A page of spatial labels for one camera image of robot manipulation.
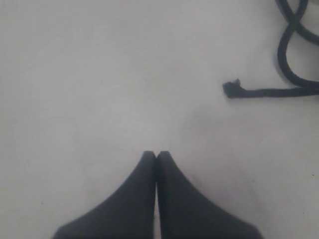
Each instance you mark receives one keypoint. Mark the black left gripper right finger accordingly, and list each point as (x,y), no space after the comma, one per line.
(187,214)

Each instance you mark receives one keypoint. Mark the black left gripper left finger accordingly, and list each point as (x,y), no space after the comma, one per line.
(127,214)

